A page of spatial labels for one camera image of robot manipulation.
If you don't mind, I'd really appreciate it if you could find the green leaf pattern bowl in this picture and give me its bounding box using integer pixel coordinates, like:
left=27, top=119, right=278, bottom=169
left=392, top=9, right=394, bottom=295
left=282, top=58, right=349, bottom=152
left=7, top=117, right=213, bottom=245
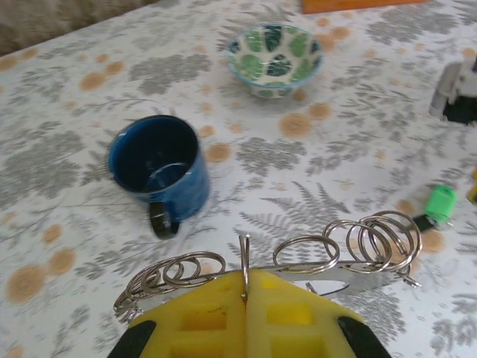
left=227, top=22, right=323, bottom=100

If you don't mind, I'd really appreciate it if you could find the metal key holder with rings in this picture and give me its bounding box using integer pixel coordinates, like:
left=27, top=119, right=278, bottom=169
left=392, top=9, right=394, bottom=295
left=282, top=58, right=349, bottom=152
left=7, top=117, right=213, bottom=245
left=113, top=210, right=424, bottom=329

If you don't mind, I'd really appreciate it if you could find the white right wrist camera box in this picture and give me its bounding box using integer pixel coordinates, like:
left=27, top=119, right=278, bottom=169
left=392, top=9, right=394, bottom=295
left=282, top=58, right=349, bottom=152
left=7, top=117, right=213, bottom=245
left=428, top=55, right=477, bottom=116

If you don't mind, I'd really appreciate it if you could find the blue enamel mug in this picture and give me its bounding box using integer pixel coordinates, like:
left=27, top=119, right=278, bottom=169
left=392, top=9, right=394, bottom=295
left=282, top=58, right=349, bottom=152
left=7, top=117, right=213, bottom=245
left=107, top=114, right=210, bottom=239

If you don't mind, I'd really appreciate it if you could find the green key tag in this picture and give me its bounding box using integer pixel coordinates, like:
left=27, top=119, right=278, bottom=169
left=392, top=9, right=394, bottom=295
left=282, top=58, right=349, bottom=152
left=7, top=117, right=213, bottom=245
left=411, top=185, right=458, bottom=232

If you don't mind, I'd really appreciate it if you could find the gold stand with wooden base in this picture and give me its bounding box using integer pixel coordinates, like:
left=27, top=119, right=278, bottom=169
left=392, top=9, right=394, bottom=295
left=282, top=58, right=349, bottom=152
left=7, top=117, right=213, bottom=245
left=300, top=0, right=426, bottom=15

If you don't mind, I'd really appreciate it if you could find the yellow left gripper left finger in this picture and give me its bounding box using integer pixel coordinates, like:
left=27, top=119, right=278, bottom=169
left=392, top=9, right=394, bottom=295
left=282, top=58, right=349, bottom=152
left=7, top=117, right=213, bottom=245
left=111, top=270, right=248, bottom=358

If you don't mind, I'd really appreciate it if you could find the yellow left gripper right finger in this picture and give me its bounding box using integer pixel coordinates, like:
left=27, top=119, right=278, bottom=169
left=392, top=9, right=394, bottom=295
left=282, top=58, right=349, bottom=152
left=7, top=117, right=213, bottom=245
left=244, top=268, right=388, bottom=358

